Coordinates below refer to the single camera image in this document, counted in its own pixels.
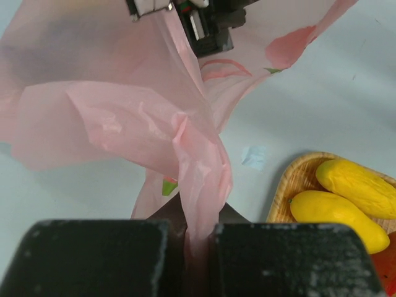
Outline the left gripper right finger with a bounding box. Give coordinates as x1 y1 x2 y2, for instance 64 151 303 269
209 205 385 296

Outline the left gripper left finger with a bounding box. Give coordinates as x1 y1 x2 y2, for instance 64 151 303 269
1 196 186 296

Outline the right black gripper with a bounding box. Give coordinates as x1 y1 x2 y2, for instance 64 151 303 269
126 0 256 58

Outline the yellow fake mango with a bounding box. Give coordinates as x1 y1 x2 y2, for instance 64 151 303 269
290 190 390 254

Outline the woven bamboo tray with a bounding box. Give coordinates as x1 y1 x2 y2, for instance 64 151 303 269
266 151 396 242

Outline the fake watermelon slice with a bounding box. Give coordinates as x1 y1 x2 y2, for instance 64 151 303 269
371 232 396 296

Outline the pink plastic bag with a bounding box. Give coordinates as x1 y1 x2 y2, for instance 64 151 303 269
0 0 359 257

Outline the fake yellow banana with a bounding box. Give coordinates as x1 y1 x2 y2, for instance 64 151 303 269
316 159 395 220

